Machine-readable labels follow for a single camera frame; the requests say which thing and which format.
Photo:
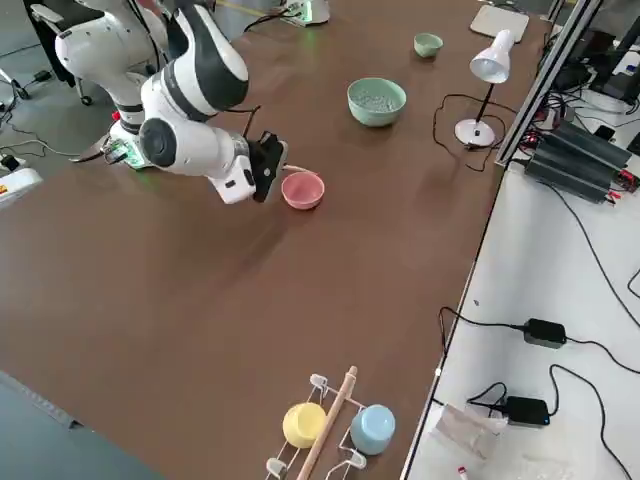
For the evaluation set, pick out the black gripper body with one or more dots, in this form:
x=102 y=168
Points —
x=258 y=167

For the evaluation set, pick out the small green bowl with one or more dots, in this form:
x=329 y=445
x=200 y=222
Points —
x=427 y=47

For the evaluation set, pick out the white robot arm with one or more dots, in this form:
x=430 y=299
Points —
x=190 y=145

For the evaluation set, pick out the pink bowl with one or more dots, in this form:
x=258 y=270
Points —
x=302 y=192

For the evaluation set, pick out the large green bowl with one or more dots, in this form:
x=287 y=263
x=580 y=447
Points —
x=377 y=116

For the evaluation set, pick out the clear glass beads pile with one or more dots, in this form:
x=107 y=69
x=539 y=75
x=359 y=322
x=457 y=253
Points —
x=377 y=97

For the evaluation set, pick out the green circuit board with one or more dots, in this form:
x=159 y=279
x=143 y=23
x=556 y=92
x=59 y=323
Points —
x=294 y=10
x=116 y=150

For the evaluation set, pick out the small black power brick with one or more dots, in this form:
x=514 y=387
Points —
x=42 y=76

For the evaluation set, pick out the white desk lamp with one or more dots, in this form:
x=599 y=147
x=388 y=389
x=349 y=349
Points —
x=492 y=60

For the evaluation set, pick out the white box yellow label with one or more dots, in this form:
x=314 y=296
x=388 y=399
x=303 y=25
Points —
x=17 y=187

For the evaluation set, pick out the yellow cup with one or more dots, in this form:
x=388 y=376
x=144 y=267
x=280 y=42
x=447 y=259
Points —
x=302 y=425

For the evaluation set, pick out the wooden rod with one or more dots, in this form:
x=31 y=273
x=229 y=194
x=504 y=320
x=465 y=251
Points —
x=330 y=420

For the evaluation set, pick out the white power strip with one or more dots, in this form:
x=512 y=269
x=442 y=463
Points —
x=9 y=161

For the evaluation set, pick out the office chair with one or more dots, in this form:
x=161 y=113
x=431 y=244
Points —
x=47 y=12

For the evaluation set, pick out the blue cup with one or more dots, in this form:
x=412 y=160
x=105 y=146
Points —
x=372 y=430

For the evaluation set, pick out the black power supply box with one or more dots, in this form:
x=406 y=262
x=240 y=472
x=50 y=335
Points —
x=592 y=145
x=565 y=172

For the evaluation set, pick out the clear plastic bag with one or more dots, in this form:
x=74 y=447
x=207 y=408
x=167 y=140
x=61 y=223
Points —
x=465 y=430

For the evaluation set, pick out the black power adapter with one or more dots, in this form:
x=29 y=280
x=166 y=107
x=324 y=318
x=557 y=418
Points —
x=545 y=332
x=525 y=410

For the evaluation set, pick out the black smartphone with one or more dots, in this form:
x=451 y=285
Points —
x=605 y=133

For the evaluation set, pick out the small red capped vial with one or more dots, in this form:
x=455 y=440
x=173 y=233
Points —
x=463 y=472

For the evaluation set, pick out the black computer monitor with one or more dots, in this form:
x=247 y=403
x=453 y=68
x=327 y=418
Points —
x=620 y=85

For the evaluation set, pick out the aluminium frame post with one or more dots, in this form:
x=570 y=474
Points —
x=544 y=82

